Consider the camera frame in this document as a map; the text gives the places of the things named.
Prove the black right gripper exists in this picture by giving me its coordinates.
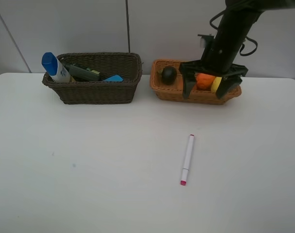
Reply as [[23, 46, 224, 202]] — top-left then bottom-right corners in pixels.
[[179, 11, 261, 99]]

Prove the orange tangerine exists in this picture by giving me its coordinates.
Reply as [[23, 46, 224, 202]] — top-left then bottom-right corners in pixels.
[[196, 73, 216, 91]]

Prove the yellow lemon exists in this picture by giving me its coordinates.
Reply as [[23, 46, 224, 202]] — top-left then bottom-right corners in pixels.
[[211, 77, 222, 93]]

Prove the dark purple mangosteen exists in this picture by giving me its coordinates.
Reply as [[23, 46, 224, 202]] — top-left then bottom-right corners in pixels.
[[157, 66, 177, 85]]

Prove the white pink-capped marker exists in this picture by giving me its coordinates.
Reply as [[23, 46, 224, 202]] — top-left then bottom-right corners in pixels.
[[180, 134, 195, 186]]

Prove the blue whiteboard eraser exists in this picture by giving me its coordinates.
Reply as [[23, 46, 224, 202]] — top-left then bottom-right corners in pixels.
[[102, 75, 123, 82]]

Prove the dark green rectangular bottle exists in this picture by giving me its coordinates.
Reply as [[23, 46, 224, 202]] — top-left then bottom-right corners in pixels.
[[61, 60, 101, 82]]

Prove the white blue-capped shampoo bottle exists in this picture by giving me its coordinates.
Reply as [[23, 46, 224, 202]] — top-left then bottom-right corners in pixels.
[[41, 52, 71, 83]]

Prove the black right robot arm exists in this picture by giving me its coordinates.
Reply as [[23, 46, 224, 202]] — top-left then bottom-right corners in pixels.
[[179, 0, 295, 99]]

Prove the orange wicker basket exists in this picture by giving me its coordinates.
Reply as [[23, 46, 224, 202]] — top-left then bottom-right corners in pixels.
[[149, 59, 242, 105]]

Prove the dark brown wicker basket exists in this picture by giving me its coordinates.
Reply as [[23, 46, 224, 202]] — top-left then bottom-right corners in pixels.
[[42, 52, 142, 105]]

